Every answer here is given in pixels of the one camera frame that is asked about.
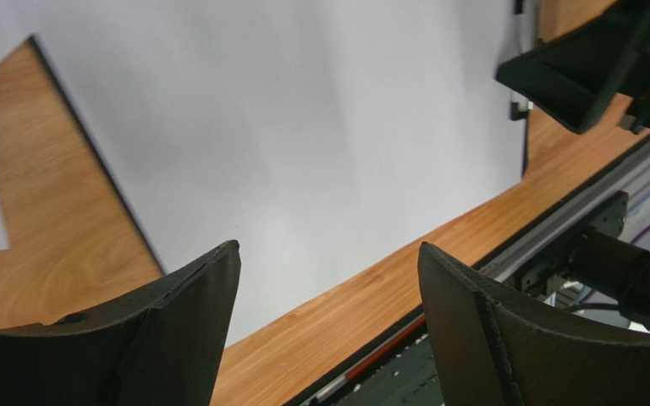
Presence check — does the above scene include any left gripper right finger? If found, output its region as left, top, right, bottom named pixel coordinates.
left=417, top=243, right=650, bottom=405

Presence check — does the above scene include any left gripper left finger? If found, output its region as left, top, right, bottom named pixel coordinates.
left=0, top=240, right=241, bottom=405

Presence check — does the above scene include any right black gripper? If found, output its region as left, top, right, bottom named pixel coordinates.
left=567, top=232, right=650, bottom=330

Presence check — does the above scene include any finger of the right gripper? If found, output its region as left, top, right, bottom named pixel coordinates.
left=495, top=1, right=650, bottom=134

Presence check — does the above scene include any black clipboard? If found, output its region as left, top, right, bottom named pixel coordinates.
left=26, top=0, right=535, bottom=277

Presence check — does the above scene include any white paper sheet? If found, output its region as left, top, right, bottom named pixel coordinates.
left=0, top=1, right=525, bottom=343

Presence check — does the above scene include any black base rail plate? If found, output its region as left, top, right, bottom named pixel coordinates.
left=282, top=191, right=631, bottom=406

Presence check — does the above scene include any aluminium frame rail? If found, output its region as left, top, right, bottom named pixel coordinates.
left=475, top=134, right=650, bottom=282

